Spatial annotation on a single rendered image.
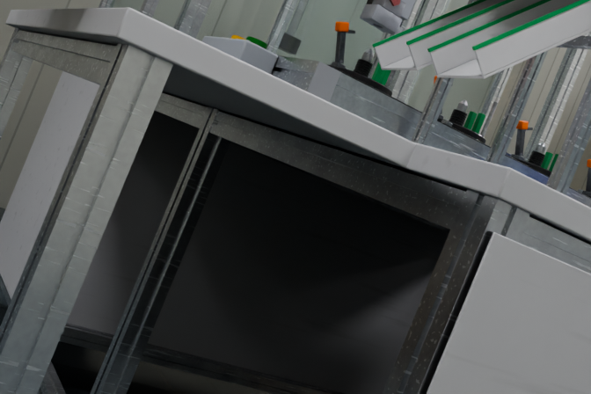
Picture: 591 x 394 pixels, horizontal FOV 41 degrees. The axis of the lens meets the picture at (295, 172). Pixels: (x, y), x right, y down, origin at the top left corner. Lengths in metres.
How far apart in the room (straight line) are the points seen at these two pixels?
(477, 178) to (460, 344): 0.16
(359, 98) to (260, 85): 0.58
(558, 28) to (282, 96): 0.48
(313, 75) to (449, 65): 0.23
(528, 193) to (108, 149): 0.39
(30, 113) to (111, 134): 3.73
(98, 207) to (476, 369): 0.39
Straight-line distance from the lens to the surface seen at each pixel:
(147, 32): 0.73
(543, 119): 2.70
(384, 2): 1.52
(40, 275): 0.76
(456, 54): 1.19
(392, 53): 1.31
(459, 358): 0.78
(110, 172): 0.75
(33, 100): 4.46
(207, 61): 0.74
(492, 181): 0.76
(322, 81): 1.29
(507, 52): 1.09
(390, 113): 1.37
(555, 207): 0.80
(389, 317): 2.65
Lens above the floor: 0.78
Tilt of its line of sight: level
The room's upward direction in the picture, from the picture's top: 22 degrees clockwise
